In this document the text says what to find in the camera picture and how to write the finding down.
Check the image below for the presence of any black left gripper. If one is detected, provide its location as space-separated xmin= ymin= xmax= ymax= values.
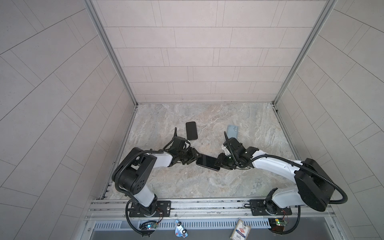
xmin=175 ymin=147 xmax=202 ymax=165

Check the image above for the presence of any purple-edged phone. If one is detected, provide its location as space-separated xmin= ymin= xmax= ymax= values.
xmin=196 ymin=154 xmax=220 ymax=172
xmin=186 ymin=122 xmax=198 ymax=141

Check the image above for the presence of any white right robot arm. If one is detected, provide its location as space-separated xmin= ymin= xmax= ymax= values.
xmin=214 ymin=146 xmax=336 ymax=215

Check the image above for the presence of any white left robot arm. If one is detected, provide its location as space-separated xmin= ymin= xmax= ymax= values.
xmin=112 ymin=147 xmax=202 ymax=216

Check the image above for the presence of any light blue phone case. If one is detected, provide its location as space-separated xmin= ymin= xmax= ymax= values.
xmin=227 ymin=125 xmax=239 ymax=139

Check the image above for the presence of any red white card tag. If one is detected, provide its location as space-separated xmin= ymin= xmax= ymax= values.
xmin=230 ymin=220 xmax=251 ymax=240

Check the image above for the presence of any blue white sticker tag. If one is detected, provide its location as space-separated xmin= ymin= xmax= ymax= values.
xmin=175 ymin=220 xmax=188 ymax=238

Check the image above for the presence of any right circuit board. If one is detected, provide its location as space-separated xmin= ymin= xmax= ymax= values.
xmin=268 ymin=218 xmax=289 ymax=232

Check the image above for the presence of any circuit board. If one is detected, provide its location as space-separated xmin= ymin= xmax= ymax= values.
xmin=268 ymin=218 xmax=289 ymax=232
xmin=140 ymin=221 xmax=158 ymax=231

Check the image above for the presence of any left circuit board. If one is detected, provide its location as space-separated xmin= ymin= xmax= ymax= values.
xmin=140 ymin=221 xmax=158 ymax=231

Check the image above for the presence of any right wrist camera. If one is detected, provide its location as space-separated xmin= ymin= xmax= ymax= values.
xmin=222 ymin=144 xmax=230 ymax=152

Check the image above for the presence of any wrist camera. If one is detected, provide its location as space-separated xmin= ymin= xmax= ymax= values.
xmin=171 ymin=136 xmax=188 ymax=151
xmin=222 ymin=144 xmax=230 ymax=152

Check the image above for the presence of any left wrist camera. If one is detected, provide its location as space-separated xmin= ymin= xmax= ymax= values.
xmin=171 ymin=136 xmax=188 ymax=151

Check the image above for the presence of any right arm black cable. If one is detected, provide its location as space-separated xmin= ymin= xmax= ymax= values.
xmin=223 ymin=131 xmax=349 ymax=205

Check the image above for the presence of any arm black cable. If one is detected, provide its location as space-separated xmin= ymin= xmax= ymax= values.
xmin=223 ymin=131 xmax=349 ymax=205
xmin=113 ymin=127 xmax=178 ymax=236

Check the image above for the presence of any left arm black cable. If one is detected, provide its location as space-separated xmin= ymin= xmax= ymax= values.
xmin=113 ymin=127 xmax=178 ymax=236

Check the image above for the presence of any aluminium right corner post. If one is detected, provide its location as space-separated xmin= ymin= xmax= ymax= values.
xmin=272 ymin=0 xmax=337 ymax=106

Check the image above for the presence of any aluminium corner post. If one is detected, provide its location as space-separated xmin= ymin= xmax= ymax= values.
xmin=84 ymin=0 xmax=138 ymax=107
xmin=272 ymin=0 xmax=337 ymax=106

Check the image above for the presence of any aluminium left corner post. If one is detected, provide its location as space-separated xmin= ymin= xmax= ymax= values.
xmin=84 ymin=0 xmax=138 ymax=107

